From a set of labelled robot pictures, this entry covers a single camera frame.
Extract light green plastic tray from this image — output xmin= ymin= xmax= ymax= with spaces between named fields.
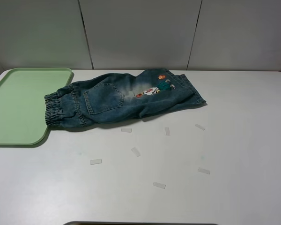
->
xmin=0 ymin=68 xmax=73 ymax=146

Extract clear tape strip lower left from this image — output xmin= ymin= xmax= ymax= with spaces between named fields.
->
xmin=90 ymin=159 xmax=102 ymax=165

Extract clear tape strip lower right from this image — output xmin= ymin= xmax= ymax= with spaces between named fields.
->
xmin=198 ymin=167 xmax=210 ymax=175

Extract clear tape strip bottom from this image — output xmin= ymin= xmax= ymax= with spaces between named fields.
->
xmin=153 ymin=182 xmax=166 ymax=189

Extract blue children's denim shorts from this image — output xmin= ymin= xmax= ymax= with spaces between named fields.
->
xmin=44 ymin=68 xmax=206 ymax=129

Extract clear tape strip far right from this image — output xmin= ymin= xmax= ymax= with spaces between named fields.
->
xmin=195 ymin=124 xmax=205 ymax=130

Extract clear tape strip tilted middle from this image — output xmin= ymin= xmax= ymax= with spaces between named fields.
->
xmin=131 ymin=147 xmax=141 ymax=157

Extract clear tape strip centre left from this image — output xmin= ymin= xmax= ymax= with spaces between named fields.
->
xmin=121 ymin=128 xmax=132 ymax=133

